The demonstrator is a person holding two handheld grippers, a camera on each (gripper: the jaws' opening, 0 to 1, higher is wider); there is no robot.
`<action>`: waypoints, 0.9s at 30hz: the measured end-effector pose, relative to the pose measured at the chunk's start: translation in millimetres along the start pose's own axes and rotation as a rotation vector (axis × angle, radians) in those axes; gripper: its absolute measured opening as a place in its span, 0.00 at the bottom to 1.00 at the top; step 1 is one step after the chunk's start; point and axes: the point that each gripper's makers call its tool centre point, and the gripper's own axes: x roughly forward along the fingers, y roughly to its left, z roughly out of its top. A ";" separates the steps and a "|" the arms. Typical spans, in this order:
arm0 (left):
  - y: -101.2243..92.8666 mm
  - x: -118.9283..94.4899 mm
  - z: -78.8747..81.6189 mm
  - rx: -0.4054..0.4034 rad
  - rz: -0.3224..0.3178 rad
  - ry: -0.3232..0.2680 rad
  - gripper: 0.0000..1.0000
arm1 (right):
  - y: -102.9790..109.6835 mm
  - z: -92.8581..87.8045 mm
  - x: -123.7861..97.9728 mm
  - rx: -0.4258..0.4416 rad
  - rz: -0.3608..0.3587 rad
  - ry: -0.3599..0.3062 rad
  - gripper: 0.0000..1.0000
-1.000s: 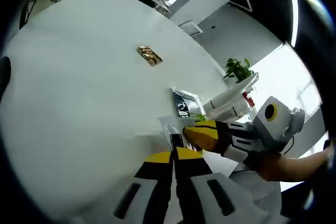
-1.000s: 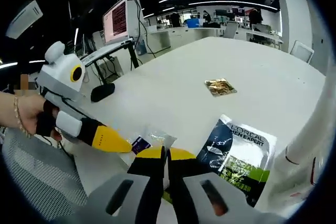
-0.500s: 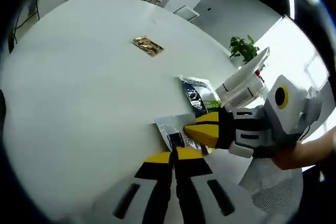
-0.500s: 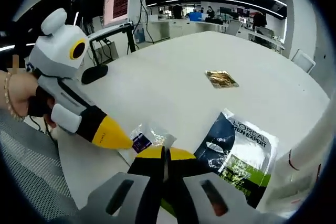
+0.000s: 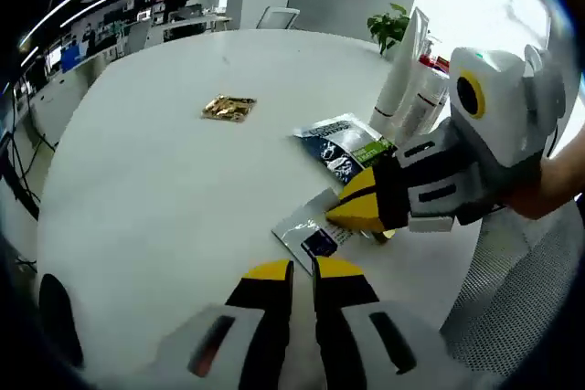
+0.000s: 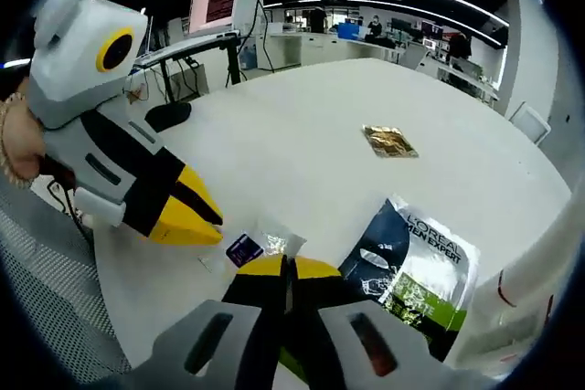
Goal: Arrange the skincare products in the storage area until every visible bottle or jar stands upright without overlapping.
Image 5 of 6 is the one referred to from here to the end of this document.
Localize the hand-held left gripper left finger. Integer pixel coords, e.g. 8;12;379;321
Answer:
150;259;296;390

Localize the black chair armrest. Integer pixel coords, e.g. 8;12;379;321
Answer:
38;273;85;369

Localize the gold foil skincare sachet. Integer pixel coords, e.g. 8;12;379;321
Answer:
200;94;258;122

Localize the white office chair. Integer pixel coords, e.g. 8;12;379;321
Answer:
255;5;302;30

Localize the blue box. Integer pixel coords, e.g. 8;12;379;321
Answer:
61;37;81;72

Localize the white skincare bottle red band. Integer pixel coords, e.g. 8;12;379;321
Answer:
418;33;453;90

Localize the potted green plant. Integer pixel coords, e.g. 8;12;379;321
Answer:
367;3;411;56

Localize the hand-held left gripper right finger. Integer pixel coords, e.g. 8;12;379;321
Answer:
313;256;463;390

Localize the white skincare tube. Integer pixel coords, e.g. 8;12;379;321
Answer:
368;5;431;129

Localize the dark green skincare sachet pack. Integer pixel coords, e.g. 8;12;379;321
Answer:
292;111;397;185

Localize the small clear skincare bottle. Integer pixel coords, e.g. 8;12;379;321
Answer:
396;83;447;144

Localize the small white blue skincare sachet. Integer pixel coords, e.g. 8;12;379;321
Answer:
271;187;362;277

